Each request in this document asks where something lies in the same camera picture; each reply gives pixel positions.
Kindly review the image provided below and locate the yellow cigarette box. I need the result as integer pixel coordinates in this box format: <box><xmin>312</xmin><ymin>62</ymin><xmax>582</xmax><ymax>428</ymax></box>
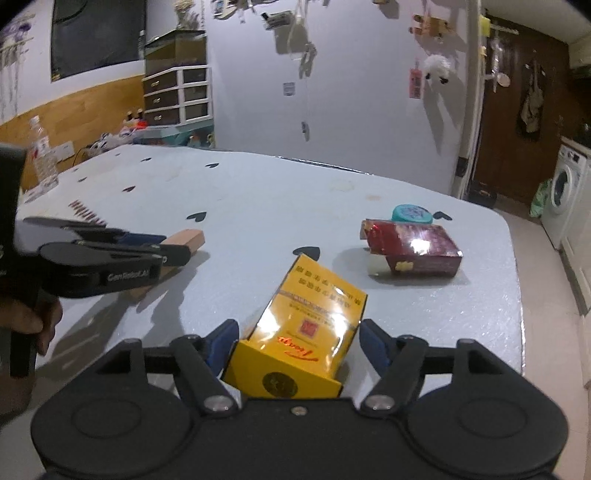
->
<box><xmin>222</xmin><ymin>254</ymin><xmax>368</xmax><ymax>399</ymax></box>

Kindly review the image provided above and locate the white drawer cabinet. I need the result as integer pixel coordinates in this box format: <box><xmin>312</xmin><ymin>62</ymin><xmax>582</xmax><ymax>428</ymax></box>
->
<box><xmin>142</xmin><ymin>29</ymin><xmax>212</xmax><ymax>127</ymax></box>

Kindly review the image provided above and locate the teal bottle cap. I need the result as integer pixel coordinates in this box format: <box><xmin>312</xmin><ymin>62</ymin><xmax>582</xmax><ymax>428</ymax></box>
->
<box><xmin>391</xmin><ymin>204</ymin><xmax>434</xmax><ymax>225</ymax></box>

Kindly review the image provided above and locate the white plush toy magnet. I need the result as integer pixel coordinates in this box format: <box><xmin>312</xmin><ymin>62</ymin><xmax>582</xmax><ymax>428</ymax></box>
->
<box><xmin>423</xmin><ymin>54</ymin><xmax>452</xmax><ymax>85</ymax></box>

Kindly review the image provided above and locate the dark red cigarette box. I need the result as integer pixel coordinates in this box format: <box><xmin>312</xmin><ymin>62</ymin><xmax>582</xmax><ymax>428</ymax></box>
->
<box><xmin>360</xmin><ymin>219</ymin><xmax>464</xmax><ymax>277</ymax></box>

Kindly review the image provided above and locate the pink card magnet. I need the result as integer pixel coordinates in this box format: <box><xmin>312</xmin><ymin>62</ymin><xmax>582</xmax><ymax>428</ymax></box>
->
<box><xmin>409</xmin><ymin>68</ymin><xmax>423</xmax><ymax>99</ymax></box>

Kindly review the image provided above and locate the green plastic bag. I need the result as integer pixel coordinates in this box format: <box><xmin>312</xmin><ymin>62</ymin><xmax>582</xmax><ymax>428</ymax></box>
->
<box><xmin>529</xmin><ymin>179</ymin><xmax>552</xmax><ymax>218</ymax></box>

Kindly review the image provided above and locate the black floor bin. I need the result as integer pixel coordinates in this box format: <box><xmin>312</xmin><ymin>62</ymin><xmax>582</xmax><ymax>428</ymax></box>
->
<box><xmin>467</xmin><ymin>180</ymin><xmax>498</xmax><ymax>209</ymax></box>

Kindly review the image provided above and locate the brown wooden block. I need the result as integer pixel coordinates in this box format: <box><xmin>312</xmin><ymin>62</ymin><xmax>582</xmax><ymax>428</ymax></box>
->
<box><xmin>156</xmin><ymin>229</ymin><xmax>205</xmax><ymax>284</ymax></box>

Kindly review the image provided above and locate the black wall board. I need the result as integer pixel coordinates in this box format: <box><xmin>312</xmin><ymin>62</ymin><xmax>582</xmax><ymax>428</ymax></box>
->
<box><xmin>50</xmin><ymin>0</ymin><xmax>146</xmax><ymax>81</ymax></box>

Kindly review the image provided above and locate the person left hand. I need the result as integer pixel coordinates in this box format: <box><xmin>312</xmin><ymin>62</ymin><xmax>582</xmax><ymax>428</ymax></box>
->
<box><xmin>0</xmin><ymin>297</ymin><xmax>63</xmax><ymax>356</ymax></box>

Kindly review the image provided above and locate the white washing machine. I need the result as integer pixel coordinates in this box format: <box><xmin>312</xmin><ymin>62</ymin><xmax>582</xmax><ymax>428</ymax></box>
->
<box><xmin>541</xmin><ymin>137</ymin><xmax>590</xmax><ymax>250</ymax></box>

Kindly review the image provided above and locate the clear plastic water bottle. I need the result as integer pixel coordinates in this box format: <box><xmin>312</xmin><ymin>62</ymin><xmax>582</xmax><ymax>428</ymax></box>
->
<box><xmin>29</xmin><ymin>116</ymin><xmax>58</xmax><ymax>192</ymax></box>

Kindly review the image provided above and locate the brown wooden door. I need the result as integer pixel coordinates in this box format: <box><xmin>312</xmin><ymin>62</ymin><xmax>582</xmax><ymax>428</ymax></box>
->
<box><xmin>474</xmin><ymin>16</ymin><xmax>571</xmax><ymax>203</ymax></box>

